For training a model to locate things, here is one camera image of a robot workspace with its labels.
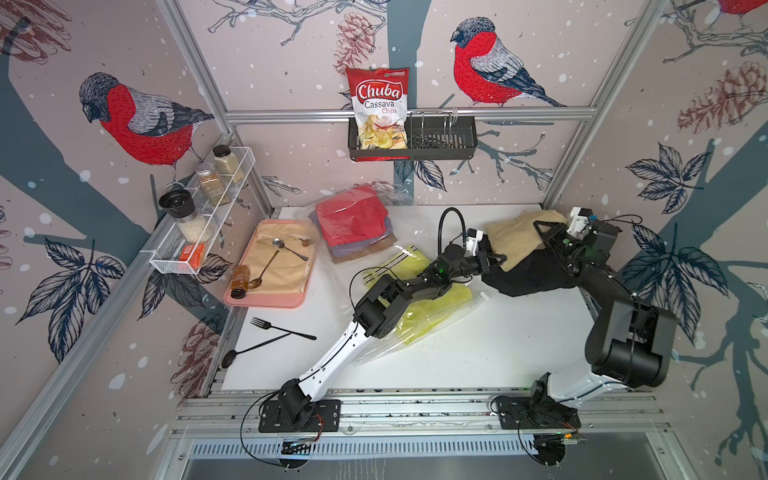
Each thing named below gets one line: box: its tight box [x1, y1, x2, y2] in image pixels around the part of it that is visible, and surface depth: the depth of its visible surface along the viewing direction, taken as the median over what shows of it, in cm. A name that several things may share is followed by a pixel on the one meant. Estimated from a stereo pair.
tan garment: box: [484, 210, 567, 272], surface depth 91 cm
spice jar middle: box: [196, 162, 229, 206], surface depth 76 cm
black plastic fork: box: [250, 317, 317, 341], surface depth 92 cm
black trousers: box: [481, 248, 580, 297], surface depth 95 cm
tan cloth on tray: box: [242, 222, 318, 293], surface depth 109 cm
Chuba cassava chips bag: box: [346, 67, 410, 150], surface depth 85 cm
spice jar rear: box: [212, 144, 245, 183], surface depth 83 cm
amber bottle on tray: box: [231, 264, 251, 299], surface depth 97 cm
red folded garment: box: [315, 185, 389, 247], surface depth 106 cm
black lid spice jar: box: [158, 188, 213, 244], surface depth 66 cm
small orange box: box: [178, 243, 205, 269], surface depth 67 cm
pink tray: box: [223, 219, 320, 308], surface depth 106 cm
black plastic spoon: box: [221, 332, 292, 368], surface depth 86 cm
